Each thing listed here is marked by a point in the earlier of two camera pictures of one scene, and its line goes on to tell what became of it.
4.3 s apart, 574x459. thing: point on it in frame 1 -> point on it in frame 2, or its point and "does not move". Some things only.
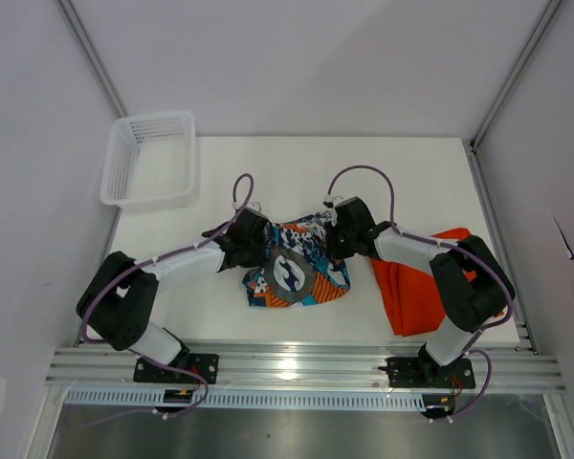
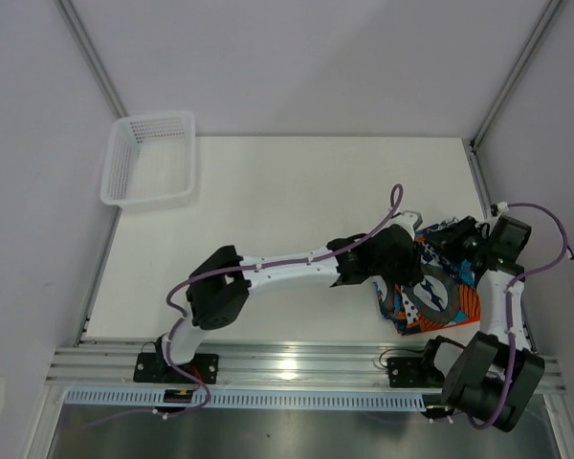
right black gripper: [333, 250] -> [452, 234]
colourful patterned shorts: [299, 270] -> [446, 297]
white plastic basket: [150, 162] does not move
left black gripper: [261, 257] -> [410, 273]
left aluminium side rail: [108, 250] does not move
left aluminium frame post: [71, 15] does not move
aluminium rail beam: [497, 369] does not move
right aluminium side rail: [523, 330] does not move
